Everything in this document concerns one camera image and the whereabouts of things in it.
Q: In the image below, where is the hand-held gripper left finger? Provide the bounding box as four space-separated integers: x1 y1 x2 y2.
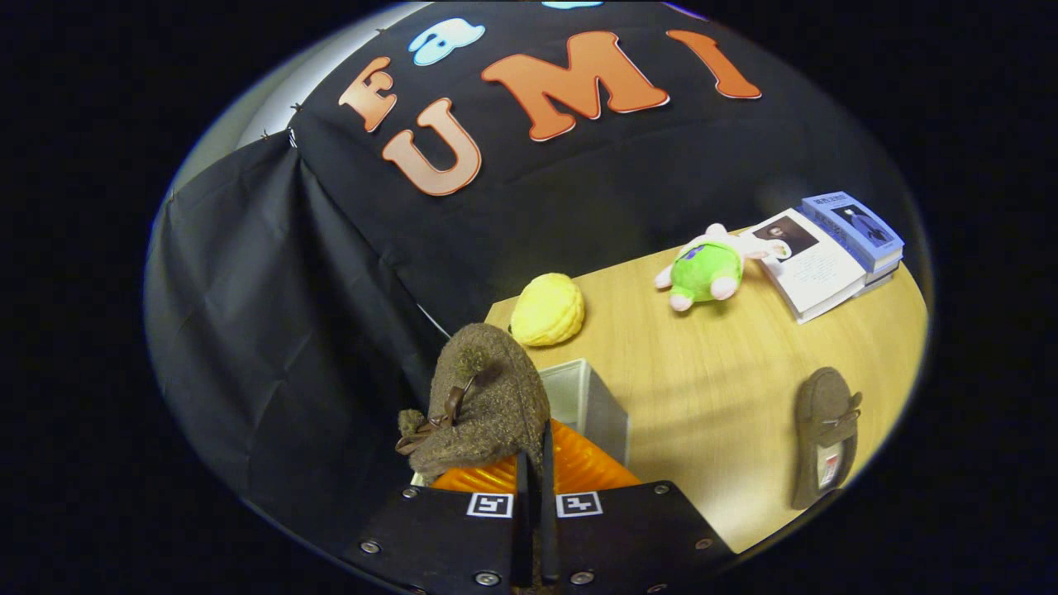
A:
343 450 534 595

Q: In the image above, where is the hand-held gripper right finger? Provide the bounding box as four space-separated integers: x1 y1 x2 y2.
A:
537 419 735 595

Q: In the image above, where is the grey fabric storage box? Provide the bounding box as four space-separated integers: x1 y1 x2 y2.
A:
537 358 629 468

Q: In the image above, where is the brown fleece shoe with bow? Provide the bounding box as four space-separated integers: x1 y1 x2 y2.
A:
395 322 552 484
792 368 864 510

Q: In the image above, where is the yellow bumpy soft toy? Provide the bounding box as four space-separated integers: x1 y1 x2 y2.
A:
510 274 585 346

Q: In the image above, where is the green and pink plush toy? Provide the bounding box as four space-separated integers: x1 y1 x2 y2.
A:
655 223 790 312

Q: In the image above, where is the white book with portrait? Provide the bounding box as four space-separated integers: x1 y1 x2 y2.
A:
744 208 869 325

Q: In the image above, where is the pale thin book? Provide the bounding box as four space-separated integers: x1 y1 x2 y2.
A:
860 260 902 297

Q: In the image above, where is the blue book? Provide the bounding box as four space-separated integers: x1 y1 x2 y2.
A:
800 192 905 286

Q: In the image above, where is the row of small cloth clips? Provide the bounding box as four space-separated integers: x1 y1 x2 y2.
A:
260 26 385 139

